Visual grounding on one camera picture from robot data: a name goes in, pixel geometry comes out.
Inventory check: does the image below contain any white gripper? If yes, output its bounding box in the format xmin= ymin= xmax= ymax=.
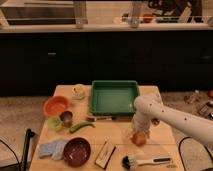
xmin=132 ymin=115 xmax=150 ymax=137

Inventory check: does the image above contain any orange apple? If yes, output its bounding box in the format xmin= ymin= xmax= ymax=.
xmin=132 ymin=132 xmax=146 ymax=146

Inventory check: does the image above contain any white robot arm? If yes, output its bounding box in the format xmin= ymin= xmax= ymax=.
xmin=132 ymin=95 xmax=213 ymax=149

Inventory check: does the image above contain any brown grape bunch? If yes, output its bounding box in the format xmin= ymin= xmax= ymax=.
xmin=151 ymin=118 xmax=160 ymax=126

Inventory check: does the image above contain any green plastic tray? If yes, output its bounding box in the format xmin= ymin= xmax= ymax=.
xmin=89 ymin=80 xmax=140 ymax=117

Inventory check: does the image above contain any small wooden box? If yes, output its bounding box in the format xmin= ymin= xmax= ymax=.
xmin=95 ymin=141 xmax=116 ymax=169

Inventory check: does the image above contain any green pepper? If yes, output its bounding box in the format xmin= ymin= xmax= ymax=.
xmin=69 ymin=121 xmax=95 ymax=134

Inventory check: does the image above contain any small cream cup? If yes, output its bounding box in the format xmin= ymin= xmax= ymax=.
xmin=72 ymin=84 xmax=85 ymax=100

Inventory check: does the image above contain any dark red bowl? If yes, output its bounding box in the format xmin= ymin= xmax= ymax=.
xmin=63 ymin=137 xmax=91 ymax=167

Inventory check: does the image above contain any metal cup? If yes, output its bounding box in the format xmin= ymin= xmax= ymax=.
xmin=60 ymin=111 xmax=73 ymax=127

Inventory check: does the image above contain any small green cup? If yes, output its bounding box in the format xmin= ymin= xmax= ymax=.
xmin=47 ymin=116 xmax=62 ymax=132

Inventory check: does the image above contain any orange bowl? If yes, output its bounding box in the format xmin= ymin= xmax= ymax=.
xmin=43 ymin=96 xmax=69 ymax=117

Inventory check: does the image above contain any grey cloth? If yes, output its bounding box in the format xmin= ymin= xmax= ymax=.
xmin=51 ymin=139 xmax=68 ymax=161

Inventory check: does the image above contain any blue sponge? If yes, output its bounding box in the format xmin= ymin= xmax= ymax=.
xmin=39 ymin=142 xmax=56 ymax=158

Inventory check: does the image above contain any black cable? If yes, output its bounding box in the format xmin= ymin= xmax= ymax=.
xmin=177 ymin=136 xmax=213 ymax=171

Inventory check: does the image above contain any white handled dish brush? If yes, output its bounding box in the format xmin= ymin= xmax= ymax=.
xmin=122 ymin=156 xmax=172 ymax=170

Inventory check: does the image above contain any black handled knife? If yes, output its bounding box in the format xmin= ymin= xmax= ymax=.
xmin=86 ymin=116 xmax=116 ymax=122

